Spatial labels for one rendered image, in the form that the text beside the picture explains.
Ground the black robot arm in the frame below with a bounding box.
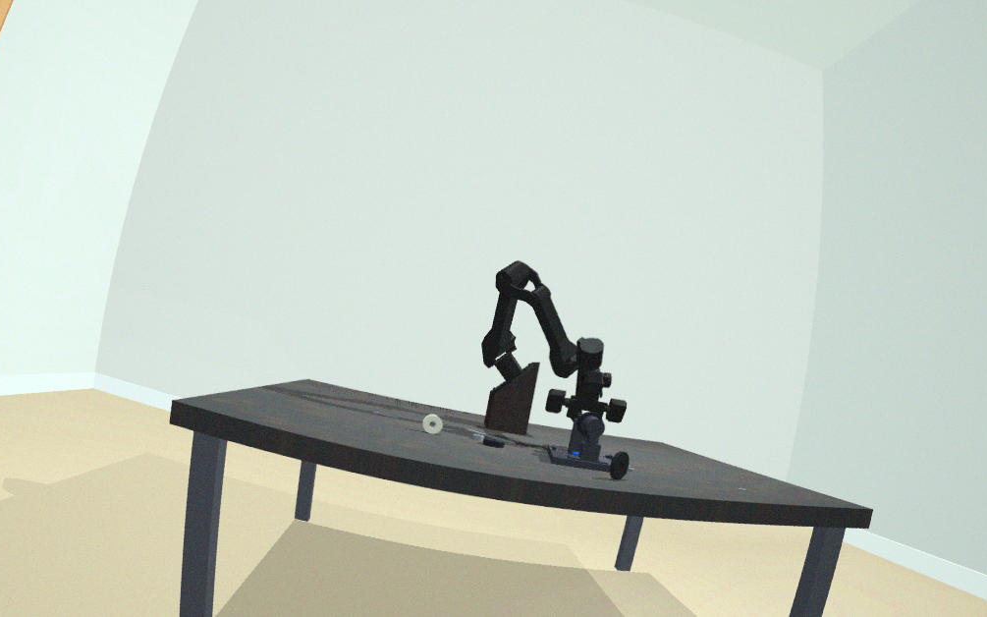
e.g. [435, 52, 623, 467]
[481, 260, 612, 398]

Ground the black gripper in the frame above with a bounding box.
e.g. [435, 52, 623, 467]
[545, 378, 627, 423]

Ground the white washer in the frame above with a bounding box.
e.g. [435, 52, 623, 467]
[422, 415, 442, 434]

